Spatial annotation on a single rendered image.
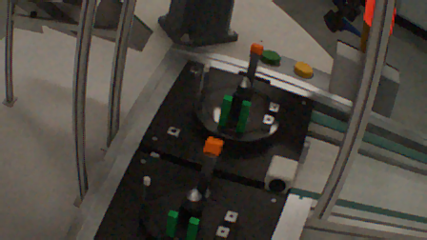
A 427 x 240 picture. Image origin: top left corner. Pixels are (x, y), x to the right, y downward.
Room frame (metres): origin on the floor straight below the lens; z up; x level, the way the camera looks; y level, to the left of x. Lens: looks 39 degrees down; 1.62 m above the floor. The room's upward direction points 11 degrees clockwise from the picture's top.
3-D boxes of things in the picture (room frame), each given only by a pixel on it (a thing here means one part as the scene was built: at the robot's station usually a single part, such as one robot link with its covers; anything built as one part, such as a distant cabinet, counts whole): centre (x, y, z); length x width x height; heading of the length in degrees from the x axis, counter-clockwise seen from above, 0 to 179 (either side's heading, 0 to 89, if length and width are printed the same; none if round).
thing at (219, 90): (0.80, -0.04, 0.98); 0.14 x 0.14 x 0.02
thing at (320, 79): (1.00, -0.15, 0.93); 0.21 x 0.07 x 0.06; 81
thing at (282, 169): (0.69, -0.12, 0.97); 0.05 x 0.05 x 0.04; 81
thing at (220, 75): (0.80, -0.04, 0.96); 0.24 x 0.24 x 0.02; 81
